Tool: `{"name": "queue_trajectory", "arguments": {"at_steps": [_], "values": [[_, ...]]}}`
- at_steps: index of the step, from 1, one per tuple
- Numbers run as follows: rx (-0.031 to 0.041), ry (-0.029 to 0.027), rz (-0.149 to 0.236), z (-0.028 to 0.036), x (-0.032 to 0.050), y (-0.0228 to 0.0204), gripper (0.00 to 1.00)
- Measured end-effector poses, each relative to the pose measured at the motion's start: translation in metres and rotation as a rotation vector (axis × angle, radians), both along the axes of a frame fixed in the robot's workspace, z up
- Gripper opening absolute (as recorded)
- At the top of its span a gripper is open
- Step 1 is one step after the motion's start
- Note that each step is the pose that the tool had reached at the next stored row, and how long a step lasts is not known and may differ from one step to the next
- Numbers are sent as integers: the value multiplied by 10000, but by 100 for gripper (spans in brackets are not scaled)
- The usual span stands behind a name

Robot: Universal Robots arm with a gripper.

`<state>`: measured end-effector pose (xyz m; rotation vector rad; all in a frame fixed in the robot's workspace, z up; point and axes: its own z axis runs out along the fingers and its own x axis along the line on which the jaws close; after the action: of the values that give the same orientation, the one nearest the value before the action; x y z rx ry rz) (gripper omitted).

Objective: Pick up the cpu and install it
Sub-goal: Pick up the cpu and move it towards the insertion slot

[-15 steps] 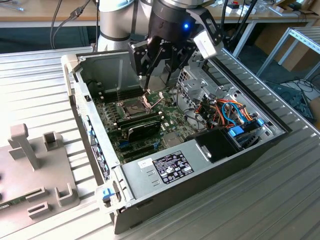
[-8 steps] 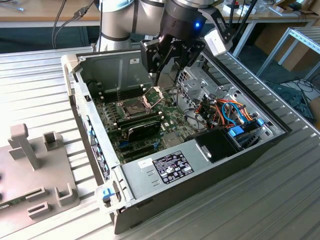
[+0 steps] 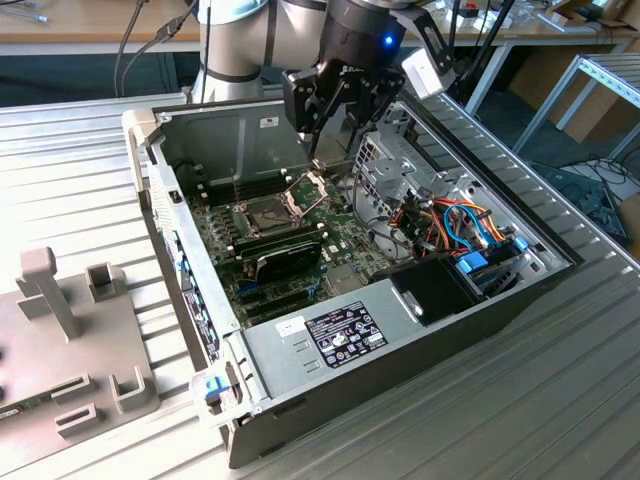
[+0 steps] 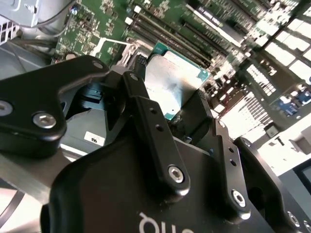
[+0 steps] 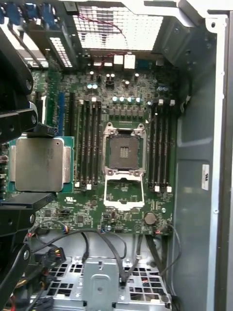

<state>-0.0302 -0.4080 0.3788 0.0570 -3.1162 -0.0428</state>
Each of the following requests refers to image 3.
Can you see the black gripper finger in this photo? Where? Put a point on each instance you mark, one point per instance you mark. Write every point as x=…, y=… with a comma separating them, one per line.
x=300, y=100
x=382, y=92

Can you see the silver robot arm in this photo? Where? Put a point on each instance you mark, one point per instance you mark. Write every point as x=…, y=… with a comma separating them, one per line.
x=235, y=50

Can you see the CPU socket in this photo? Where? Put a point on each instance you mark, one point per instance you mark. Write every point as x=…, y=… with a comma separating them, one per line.
x=265, y=217

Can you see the metal drive cage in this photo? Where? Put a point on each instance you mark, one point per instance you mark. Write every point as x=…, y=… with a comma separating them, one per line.
x=395, y=172

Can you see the black RAM slot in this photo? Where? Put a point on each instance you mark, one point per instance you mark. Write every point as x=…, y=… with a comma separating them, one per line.
x=265, y=176
x=285, y=239
x=265, y=192
x=265, y=186
x=265, y=181
x=285, y=244
x=285, y=248
x=285, y=234

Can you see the small white box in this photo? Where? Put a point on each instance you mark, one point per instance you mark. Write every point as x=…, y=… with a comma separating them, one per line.
x=467, y=19

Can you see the black stand pole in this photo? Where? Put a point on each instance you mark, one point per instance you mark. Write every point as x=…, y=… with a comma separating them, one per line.
x=494, y=35

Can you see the green motherboard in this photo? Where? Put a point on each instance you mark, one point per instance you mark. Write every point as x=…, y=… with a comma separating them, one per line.
x=360, y=235

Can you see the brown cardboard box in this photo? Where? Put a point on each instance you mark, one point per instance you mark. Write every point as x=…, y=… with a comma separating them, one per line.
x=631, y=220
x=540, y=70

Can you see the silver chipset heat sink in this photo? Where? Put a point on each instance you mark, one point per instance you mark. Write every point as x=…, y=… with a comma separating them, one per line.
x=344, y=280

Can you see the blue disk carrier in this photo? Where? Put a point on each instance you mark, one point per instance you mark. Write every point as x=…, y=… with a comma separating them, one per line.
x=521, y=245
x=472, y=262

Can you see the black expansion slot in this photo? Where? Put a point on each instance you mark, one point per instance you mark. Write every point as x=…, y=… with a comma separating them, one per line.
x=280, y=309
x=275, y=298

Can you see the black plastic air shroud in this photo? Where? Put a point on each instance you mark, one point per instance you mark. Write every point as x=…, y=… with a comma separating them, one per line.
x=430, y=292

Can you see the black rating label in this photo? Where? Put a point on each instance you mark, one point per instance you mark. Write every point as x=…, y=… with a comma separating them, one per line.
x=345, y=332

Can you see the wooden desk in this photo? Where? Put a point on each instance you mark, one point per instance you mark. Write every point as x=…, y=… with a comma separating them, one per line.
x=75, y=25

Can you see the silver power supply unit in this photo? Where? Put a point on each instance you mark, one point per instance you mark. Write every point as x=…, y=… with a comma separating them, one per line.
x=280, y=360

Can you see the open black PC case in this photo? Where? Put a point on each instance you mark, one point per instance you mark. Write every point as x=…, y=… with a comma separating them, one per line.
x=400, y=380

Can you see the blue case latch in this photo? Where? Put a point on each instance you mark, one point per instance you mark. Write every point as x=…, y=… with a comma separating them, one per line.
x=213, y=387

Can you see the grey parts rack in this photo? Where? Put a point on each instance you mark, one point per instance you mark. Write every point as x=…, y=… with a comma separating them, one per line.
x=75, y=350

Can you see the green RAM stick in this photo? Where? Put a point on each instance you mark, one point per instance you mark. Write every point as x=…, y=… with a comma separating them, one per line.
x=27, y=403

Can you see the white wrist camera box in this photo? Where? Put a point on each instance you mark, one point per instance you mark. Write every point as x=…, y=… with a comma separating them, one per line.
x=425, y=75

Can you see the black camera bracket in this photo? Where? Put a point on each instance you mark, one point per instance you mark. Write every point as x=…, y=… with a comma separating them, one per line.
x=430, y=35

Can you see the aluminium frame table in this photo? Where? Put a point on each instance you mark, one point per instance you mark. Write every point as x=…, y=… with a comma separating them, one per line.
x=612, y=75

